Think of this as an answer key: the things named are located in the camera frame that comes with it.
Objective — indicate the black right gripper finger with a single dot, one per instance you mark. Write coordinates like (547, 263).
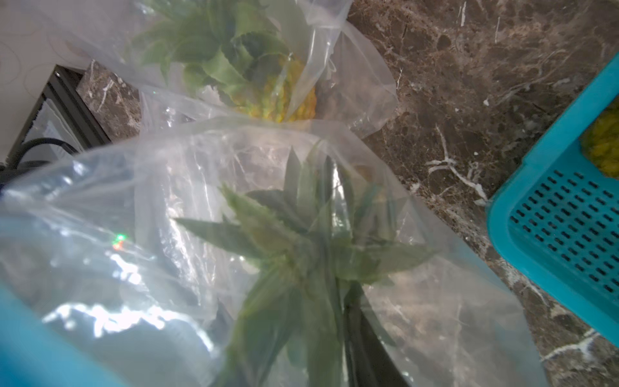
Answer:
(367, 361)

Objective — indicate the clear zip bag blue slider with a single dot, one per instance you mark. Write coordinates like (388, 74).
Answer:
(101, 286)

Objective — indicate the yellow pineapple green crown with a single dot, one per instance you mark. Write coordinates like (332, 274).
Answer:
(599, 142)

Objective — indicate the clear zip bag green seal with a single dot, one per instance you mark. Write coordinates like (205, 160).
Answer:
(352, 81)

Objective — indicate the pineapple in green bag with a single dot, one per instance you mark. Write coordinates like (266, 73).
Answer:
(232, 47)

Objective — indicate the teal plastic basket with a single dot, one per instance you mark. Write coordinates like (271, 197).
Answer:
(556, 218)

